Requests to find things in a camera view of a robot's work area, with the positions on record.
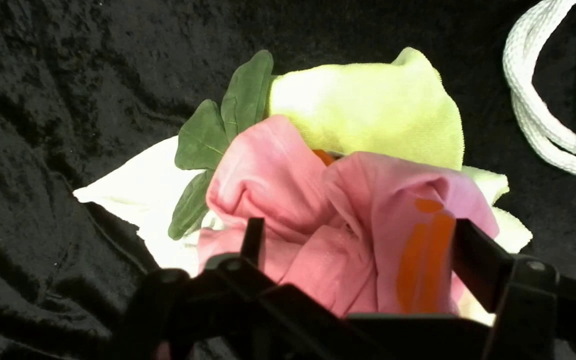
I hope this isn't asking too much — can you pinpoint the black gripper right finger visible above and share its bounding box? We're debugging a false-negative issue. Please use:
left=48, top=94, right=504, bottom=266
left=453, top=220, right=515, bottom=312

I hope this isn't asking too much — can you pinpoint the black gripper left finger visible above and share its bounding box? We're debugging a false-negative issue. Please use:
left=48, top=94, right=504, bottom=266
left=241, top=219, right=265, bottom=266

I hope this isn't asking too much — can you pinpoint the pink shirt with orange print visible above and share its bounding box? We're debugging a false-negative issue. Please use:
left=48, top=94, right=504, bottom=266
left=198, top=117, right=498, bottom=316

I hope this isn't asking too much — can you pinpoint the white braided rope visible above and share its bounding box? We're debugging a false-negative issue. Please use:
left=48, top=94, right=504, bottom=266
left=503, top=0, right=576, bottom=211

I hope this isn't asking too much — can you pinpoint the yellow-green towel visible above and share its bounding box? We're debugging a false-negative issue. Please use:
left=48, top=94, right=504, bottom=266
left=269, top=49, right=464, bottom=170

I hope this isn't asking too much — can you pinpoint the pale yellow cloth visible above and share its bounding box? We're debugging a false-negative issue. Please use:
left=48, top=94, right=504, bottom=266
left=73, top=135, right=537, bottom=329

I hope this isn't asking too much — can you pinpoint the black velvet table cloth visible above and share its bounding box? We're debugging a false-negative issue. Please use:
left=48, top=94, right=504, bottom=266
left=0, top=0, right=576, bottom=360

